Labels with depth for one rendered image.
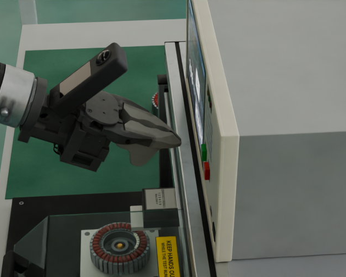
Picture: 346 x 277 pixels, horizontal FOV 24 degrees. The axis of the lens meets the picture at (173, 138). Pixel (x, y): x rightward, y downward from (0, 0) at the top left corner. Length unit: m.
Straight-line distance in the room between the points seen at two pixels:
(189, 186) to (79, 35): 1.18
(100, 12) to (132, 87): 1.98
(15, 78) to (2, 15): 3.01
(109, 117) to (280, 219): 0.26
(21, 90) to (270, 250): 0.38
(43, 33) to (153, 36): 0.31
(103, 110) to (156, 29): 1.25
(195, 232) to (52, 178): 0.72
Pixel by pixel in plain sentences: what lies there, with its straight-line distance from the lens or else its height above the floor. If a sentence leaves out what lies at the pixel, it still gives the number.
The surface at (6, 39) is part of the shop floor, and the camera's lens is 3.82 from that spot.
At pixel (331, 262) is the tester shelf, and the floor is 1.11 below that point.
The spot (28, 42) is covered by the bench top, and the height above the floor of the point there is 0.75.
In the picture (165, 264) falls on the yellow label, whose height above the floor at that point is 1.07.
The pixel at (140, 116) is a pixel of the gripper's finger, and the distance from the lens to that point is 1.08.
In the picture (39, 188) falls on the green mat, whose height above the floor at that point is 0.75.
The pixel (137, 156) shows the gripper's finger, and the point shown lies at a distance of 1.08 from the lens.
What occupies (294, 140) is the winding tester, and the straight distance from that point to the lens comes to 0.94.
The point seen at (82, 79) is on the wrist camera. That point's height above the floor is 1.32.
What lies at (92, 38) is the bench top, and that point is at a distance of 2.25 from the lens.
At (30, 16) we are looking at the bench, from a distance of 2.78.
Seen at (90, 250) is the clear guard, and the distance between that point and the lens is 1.14.
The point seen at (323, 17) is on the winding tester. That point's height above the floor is 1.32.
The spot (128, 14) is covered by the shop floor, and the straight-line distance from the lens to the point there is 3.96.
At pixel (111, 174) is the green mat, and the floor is 0.75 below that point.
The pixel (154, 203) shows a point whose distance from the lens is 1.42.
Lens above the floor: 1.87
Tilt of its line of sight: 37 degrees down
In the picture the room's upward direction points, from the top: straight up
